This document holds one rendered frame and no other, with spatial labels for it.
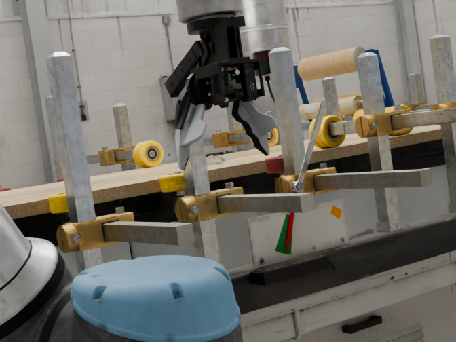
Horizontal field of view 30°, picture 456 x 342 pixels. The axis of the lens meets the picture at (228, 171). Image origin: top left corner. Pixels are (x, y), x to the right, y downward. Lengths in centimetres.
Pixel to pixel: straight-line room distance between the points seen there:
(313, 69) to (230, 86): 810
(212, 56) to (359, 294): 91
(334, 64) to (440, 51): 688
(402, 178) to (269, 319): 41
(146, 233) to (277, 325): 50
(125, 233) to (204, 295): 73
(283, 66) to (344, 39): 1022
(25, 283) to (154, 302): 16
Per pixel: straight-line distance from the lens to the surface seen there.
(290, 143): 179
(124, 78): 983
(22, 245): 86
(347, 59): 886
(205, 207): 165
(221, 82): 113
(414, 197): 234
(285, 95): 179
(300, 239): 179
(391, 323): 235
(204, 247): 166
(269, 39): 569
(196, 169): 165
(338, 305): 191
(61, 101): 153
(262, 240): 173
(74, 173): 152
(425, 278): 210
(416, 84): 367
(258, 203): 155
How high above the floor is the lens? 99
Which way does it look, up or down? 3 degrees down
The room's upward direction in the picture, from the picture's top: 8 degrees counter-clockwise
